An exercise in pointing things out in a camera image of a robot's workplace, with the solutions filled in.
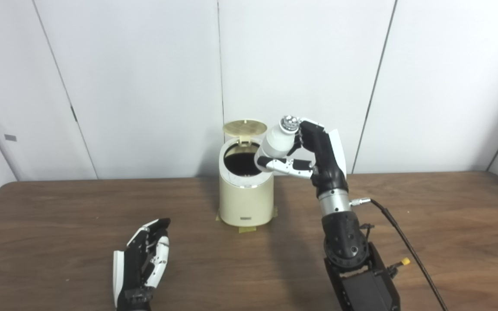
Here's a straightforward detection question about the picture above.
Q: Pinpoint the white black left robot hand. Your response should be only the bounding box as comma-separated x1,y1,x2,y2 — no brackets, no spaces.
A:
112,218,171,311

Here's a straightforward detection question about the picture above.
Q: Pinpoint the cream-colored cylindrical bin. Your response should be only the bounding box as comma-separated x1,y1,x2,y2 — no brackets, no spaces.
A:
219,120,275,227

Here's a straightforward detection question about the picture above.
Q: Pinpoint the small white plastic bottle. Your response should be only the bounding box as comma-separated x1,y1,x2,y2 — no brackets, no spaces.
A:
254,115,299,172

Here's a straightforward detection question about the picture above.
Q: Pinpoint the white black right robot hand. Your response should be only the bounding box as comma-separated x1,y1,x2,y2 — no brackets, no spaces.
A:
255,117,349,197

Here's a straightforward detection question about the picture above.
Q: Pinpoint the cream round bin lid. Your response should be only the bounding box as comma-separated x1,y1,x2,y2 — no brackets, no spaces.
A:
223,120,268,144

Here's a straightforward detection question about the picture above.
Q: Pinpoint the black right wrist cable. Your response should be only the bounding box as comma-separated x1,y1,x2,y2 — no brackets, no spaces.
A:
349,197,450,311

